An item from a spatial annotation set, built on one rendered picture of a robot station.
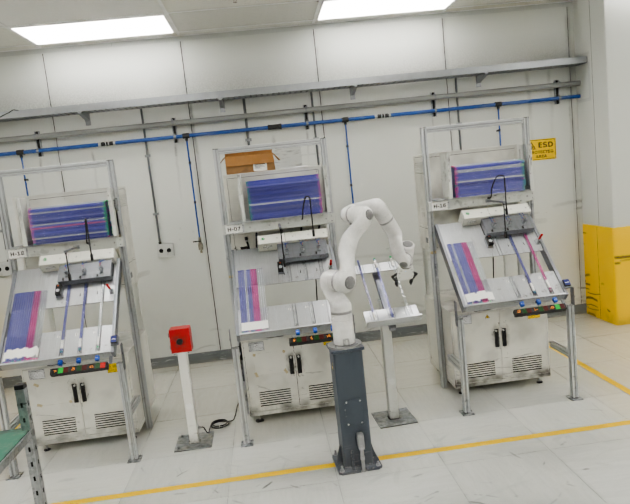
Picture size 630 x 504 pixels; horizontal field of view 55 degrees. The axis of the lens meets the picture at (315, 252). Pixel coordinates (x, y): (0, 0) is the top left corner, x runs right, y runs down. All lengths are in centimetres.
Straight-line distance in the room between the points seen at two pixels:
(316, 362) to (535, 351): 156
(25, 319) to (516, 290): 316
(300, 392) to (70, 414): 154
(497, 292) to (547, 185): 236
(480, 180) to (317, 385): 183
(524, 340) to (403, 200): 195
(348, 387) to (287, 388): 92
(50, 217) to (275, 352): 175
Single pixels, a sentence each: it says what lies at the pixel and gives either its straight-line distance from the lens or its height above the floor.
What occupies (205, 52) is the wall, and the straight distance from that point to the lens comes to 575.
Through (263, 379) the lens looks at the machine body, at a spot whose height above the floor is 31.
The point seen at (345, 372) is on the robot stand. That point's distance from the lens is 336.
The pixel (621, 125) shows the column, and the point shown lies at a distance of 601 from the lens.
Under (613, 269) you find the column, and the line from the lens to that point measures 606.
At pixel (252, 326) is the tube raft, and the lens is 381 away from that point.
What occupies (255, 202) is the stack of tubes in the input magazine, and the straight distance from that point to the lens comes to 412.
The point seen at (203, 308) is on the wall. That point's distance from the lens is 578.
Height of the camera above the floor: 166
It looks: 7 degrees down
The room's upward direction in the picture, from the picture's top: 6 degrees counter-clockwise
